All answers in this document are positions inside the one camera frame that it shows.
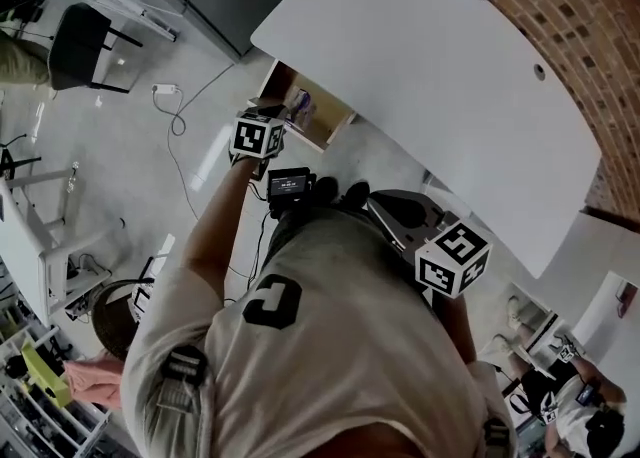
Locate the white wooden drawer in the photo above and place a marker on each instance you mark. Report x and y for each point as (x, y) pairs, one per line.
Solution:
(327, 118)

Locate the person's beige shirt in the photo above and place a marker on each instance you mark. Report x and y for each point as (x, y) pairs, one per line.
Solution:
(325, 371)

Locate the person's black shoe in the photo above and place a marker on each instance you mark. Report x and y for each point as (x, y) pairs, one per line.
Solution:
(326, 191)
(356, 194)

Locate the white side table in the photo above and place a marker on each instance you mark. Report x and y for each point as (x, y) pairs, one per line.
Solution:
(20, 246)

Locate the white power strip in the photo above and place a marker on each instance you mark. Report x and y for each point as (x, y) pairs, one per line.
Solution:
(165, 89)

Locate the black device with screen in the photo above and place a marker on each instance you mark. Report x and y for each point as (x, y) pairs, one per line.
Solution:
(290, 186)

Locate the grey desk grommet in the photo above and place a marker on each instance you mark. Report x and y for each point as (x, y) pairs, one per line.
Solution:
(539, 71)

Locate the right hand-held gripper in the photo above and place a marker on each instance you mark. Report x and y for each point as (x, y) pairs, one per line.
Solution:
(450, 261)

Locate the white desk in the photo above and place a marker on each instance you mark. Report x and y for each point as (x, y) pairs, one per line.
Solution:
(425, 71)

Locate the person's right forearm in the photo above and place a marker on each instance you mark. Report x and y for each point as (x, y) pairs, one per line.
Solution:
(457, 331)

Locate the white partition table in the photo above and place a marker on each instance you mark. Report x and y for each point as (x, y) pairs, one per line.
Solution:
(600, 246)

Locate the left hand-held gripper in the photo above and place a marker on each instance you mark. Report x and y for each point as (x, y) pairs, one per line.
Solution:
(250, 138)

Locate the person's left forearm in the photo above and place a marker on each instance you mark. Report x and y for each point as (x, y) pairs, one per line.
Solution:
(215, 231)

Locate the yellow-green plastic bin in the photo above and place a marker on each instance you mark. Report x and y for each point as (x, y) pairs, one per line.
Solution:
(45, 376)

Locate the red wall picture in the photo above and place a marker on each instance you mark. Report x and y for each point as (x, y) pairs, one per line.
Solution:
(627, 298)

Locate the black chair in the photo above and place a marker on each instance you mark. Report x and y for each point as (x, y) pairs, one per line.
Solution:
(77, 46)

